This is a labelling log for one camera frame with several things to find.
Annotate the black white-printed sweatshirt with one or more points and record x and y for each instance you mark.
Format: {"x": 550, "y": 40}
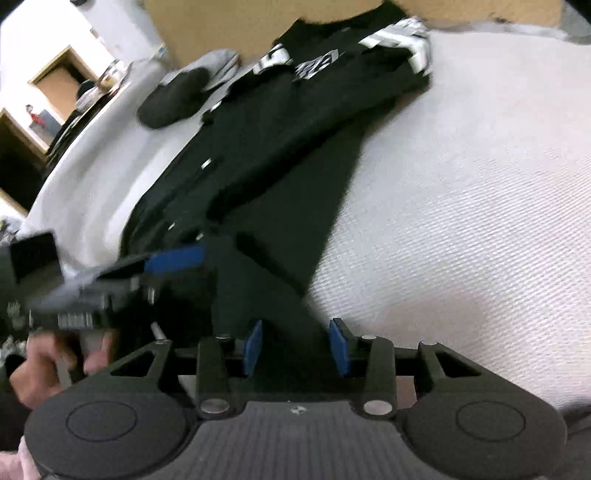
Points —
{"x": 277, "y": 138}

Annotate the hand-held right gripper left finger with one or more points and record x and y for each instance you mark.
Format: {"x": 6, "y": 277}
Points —
{"x": 254, "y": 346}

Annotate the wooden door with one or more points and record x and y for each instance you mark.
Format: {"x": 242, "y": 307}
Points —
{"x": 60, "y": 87}

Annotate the person's pink clothing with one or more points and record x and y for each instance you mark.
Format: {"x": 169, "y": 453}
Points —
{"x": 14, "y": 468}

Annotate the person's left hand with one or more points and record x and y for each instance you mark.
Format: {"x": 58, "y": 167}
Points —
{"x": 37, "y": 369}

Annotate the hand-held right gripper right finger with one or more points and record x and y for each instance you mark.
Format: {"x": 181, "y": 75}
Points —
{"x": 339, "y": 348}

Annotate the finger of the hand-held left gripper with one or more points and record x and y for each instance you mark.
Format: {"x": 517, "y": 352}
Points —
{"x": 175, "y": 259}
{"x": 180, "y": 297}

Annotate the black folded garment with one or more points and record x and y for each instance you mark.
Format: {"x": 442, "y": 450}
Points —
{"x": 171, "y": 99}

